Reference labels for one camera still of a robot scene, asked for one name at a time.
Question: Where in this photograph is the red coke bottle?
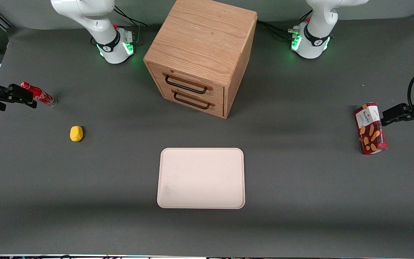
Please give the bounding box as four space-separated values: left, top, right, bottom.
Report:
20 82 58 108

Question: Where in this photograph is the beige plastic tray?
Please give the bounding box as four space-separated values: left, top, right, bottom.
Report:
157 147 246 210

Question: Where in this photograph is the red cookie box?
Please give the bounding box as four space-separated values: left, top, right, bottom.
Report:
354 102 388 155

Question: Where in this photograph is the yellow lemon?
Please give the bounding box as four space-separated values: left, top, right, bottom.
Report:
70 126 84 142

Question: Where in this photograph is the wooden drawer cabinet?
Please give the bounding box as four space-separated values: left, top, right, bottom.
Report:
143 0 258 119

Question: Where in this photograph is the aluminium frame rail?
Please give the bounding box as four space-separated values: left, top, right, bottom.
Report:
0 5 15 30

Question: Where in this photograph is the black right base cable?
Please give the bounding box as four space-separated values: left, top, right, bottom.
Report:
113 5 148 28

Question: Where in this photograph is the black base cable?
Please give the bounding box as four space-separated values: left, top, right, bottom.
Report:
113 5 148 28
257 20 301 41

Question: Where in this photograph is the black left base cable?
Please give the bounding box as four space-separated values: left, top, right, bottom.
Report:
257 20 301 41

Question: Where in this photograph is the large black drawer handle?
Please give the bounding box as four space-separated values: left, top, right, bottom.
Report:
163 72 214 95

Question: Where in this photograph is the small black drawer handle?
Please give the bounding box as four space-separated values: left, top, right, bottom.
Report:
171 90 216 110

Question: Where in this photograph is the wooden drawer with small handle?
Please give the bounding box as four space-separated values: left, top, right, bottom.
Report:
156 82 225 118

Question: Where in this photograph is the wooden drawer with large handle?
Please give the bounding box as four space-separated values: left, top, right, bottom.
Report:
148 63 225 103

